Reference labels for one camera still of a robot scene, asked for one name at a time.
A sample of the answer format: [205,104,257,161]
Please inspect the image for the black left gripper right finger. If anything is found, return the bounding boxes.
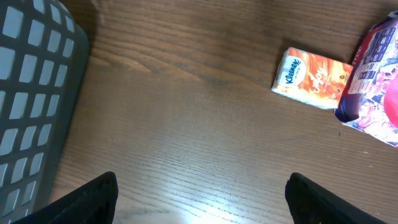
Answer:
[285,172,384,224]

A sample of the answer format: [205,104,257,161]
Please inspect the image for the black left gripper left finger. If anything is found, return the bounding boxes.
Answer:
[12,171,119,224]

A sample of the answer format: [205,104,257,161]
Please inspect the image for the grey plastic mesh basket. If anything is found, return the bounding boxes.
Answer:
[1,0,90,223]

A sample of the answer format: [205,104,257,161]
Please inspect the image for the orange small box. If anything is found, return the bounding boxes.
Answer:
[271,47,353,110]

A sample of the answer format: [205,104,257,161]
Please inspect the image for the red purple snack bag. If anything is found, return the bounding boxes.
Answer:
[335,11,397,147]

